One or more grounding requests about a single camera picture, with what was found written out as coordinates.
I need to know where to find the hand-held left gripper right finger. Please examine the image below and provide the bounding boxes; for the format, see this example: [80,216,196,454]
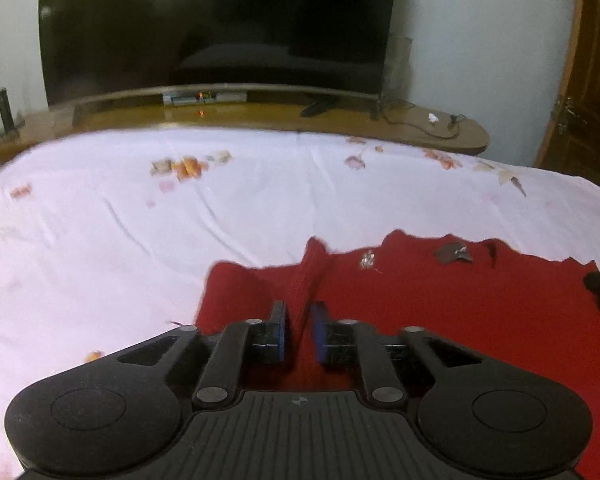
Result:
[309,301,485,404]

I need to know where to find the floral white bed sheet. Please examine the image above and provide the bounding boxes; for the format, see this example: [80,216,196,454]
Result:
[0,127,600,480]

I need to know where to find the wooden television cabinet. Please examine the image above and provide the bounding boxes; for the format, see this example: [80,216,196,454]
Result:
[0,89,491,165]

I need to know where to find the set-top box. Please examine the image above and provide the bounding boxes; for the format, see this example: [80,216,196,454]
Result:
[162,91,247,106]

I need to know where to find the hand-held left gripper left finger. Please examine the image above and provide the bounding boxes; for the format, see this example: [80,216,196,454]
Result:
[116,300,291,411]

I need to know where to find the black cable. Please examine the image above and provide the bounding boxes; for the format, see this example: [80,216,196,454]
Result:
[370,97,468,140]

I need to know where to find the red beaded sweater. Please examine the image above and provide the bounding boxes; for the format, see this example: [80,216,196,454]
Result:
[192,230,600,480]

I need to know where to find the black drinking bottle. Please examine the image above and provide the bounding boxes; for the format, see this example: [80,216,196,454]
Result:
[0,88,16,133]

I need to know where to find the large black television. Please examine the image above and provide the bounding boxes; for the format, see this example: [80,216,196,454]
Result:
[38,0,400,111]

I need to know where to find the brown wooden door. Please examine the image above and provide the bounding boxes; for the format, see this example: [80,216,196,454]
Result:
[534,0,600,188]

